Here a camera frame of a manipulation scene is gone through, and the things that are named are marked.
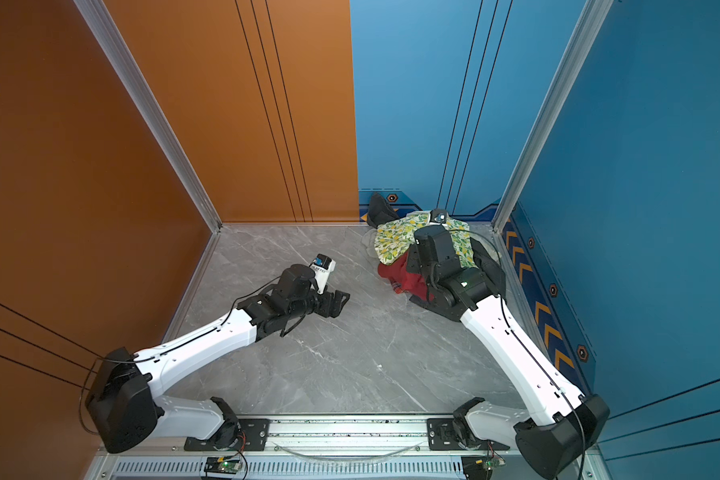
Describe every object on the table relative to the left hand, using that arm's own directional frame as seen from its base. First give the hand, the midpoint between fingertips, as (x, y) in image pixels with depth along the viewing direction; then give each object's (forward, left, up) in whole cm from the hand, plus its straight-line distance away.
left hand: (340, 289), depth 81 cm
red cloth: (-2, -17, +7) cm, 18 cm away
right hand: (+4, -20, +13) cm, 24 cm away
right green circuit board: (-37, -37, -17) cm, 55 cm away
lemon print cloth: (+27, -16, -9) cm, 33 cm away
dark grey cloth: (+44, -12, -11) cm, 47 cm away
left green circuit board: (-38, +28, -19) cm, 51 cm away
